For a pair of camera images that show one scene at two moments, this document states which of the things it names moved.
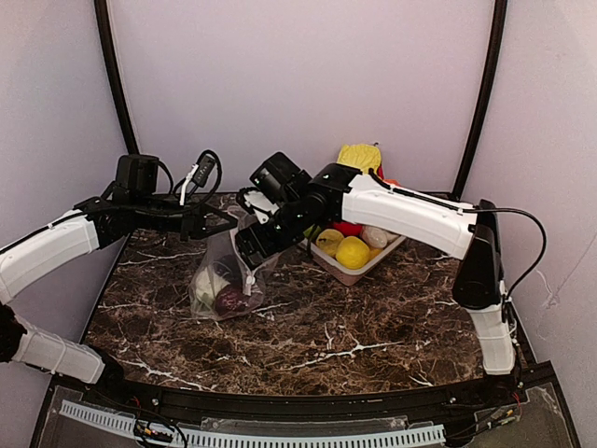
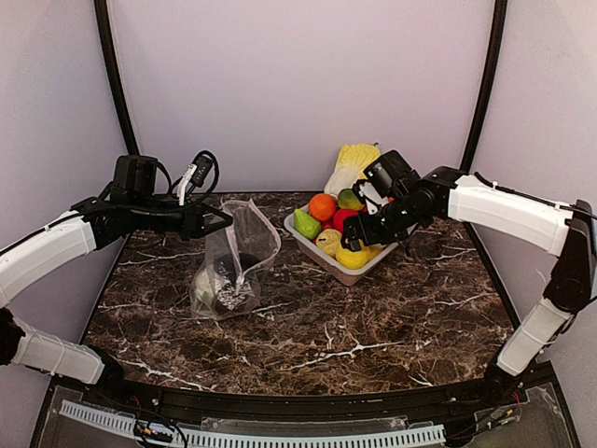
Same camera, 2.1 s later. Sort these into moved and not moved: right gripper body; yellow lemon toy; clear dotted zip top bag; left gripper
Moved: right gripper body
Not moved: yellow lemon toy; left gripper; clear dotted zip top bag
